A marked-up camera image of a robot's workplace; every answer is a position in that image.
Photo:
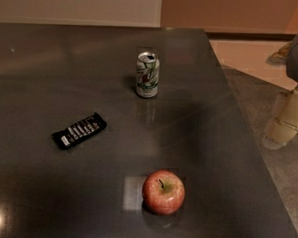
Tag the white green 7up can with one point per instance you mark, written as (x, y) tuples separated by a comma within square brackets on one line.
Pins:
[(147, 74)]

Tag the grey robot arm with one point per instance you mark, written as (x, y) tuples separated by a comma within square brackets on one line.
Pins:
[(291, 60)]

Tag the red apple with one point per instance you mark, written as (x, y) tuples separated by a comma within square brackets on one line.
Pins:
[(163, 192)]

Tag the black rxbar chocolate bar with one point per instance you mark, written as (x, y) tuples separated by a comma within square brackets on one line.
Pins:
[(79, 131)]

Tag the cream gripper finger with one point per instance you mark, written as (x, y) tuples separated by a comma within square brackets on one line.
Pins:
[(283, 124)]

